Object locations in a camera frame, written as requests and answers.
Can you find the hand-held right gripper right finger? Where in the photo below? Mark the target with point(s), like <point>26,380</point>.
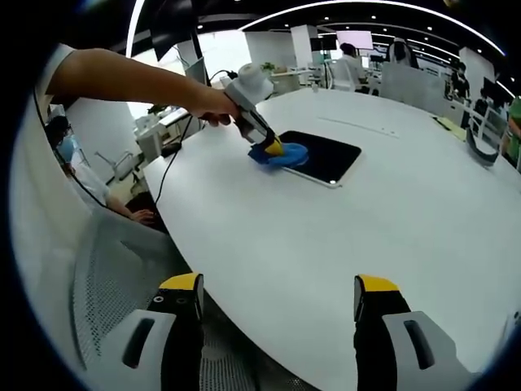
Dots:
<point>390,350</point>

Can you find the black power adapter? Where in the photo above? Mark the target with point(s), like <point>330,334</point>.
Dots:
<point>171,150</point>

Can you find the grey mesh chair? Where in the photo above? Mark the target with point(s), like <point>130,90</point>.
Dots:
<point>114,269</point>

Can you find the green potted plant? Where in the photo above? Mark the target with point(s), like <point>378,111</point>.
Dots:
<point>268,67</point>
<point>158,109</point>

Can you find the black tablet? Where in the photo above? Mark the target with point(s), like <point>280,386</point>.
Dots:
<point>329,159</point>

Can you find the grey curved headband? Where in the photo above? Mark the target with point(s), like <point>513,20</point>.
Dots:
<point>482,152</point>

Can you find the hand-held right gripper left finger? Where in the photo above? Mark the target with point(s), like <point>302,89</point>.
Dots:
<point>142,350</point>

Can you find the large black monitor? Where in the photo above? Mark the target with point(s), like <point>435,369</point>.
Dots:
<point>175,34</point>

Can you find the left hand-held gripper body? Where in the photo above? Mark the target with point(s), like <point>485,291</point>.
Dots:
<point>252,87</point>

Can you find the blue cleaning cloth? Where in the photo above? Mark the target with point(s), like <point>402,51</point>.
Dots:
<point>291,156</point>

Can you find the person's white shirt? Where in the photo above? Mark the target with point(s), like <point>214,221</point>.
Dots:
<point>36,203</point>

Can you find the pink wall screen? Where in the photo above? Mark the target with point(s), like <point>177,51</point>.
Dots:
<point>354,38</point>

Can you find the person's left hand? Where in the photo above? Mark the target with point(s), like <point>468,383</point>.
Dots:
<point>215,106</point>

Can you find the yellow paper sheet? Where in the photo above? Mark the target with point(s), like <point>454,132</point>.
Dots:
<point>449,127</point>

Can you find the grey partition panel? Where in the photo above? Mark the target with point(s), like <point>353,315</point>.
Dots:
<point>413,87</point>

